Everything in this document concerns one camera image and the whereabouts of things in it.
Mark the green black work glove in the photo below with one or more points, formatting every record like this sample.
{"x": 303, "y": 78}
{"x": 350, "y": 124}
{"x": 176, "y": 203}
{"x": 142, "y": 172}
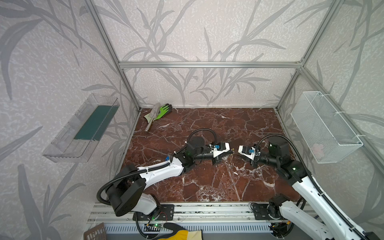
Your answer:
{"x": 164, "y": 110}

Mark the pink object in basket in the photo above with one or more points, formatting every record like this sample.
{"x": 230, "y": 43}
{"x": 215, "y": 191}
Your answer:
{"x": 318, "y": 151}

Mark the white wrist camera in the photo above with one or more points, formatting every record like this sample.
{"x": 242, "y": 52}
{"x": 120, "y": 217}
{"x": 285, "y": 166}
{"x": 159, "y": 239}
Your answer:
{"x": 247, "y": 153}
{"x": 220, "y": 149}

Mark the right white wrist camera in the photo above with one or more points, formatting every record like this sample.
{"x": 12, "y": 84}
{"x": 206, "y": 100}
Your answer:
{"x": 247, "y": 153}

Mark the yellow black glove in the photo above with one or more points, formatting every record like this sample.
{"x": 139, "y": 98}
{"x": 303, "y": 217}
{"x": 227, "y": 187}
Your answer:
{"x": 180, "y": 233}

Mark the brown perforated plastic piece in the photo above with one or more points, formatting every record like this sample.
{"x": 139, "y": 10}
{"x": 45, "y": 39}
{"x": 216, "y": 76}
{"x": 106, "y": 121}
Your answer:
{"x": 96, "y": 233}

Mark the grey work glove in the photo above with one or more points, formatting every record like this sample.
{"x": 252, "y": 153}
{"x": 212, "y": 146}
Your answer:
{"x": 152, "y": 115}

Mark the white wire mesh basket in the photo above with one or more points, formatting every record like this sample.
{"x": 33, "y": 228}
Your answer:
{"x": 320, "y": 123}

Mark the clear plastic wall tray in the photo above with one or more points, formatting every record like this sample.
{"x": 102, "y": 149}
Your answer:
{"x": 79, "y": 138}

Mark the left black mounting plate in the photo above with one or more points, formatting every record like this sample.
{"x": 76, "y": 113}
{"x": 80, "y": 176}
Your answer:
{"x": 163, "y": 212}

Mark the black mounting plate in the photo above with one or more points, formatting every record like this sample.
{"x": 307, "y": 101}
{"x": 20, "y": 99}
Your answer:
{"x": 163, "y": 212}
{"x": 260, "y": 211}

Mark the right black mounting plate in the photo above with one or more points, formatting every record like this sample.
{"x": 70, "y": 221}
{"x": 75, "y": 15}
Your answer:
{"x": 260, "y": 211}

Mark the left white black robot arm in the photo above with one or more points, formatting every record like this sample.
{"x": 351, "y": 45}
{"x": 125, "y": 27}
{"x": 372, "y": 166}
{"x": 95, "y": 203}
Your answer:
{"x": 125, "y": 192}

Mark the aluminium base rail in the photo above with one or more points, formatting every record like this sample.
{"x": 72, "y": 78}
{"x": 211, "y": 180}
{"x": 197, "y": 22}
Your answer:
{"x": 210, "y": 218}

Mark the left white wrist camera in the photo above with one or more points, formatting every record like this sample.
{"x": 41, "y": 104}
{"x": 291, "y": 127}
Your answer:
{"x": 220, "y": 149}

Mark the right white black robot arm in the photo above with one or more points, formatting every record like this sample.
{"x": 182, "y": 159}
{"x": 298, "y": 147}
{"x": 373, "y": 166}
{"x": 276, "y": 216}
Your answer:
{"x": 333, "y": 224}

